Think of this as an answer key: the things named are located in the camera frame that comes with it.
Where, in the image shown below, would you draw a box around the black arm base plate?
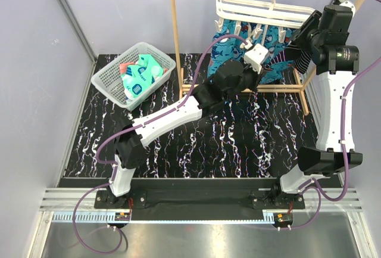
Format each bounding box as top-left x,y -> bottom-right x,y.
94,178 -> 305,223

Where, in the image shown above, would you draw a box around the white clip hanger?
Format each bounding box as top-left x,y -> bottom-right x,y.
215,0 -> 314,43

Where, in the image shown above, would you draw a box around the mint green sock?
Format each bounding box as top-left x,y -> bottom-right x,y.
121,64 -> 155,101
138,54 -> 165,80

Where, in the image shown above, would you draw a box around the white plastic basket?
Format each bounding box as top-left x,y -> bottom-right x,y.
91,42 -> 176,111

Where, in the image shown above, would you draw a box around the blue shark pattern shorts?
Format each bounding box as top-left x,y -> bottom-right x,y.
207,22 -> 295,85

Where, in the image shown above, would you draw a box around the aluminium frame post left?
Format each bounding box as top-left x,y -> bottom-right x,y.
57,0 -> 98,64

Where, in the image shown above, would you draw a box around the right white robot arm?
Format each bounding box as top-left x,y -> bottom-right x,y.
267,2 -> 363,209

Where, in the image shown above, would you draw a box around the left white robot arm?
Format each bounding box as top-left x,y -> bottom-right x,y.
107,60 -> 263,208

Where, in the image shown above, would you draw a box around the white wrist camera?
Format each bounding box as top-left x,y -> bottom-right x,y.
243,42 -> 269,74
333,0 -> 355,13

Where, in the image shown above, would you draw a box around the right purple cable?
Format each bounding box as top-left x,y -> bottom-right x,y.
299,0 -> 381,231

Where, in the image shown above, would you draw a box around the black striped sock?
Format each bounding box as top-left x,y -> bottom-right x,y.
265,43 -> 303,70
293,49 -> 311,74

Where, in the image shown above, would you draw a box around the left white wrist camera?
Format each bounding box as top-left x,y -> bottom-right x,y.
243,42 -> 269,74

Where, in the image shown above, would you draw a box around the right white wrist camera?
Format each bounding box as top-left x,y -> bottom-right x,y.
333,0 -> 355,13

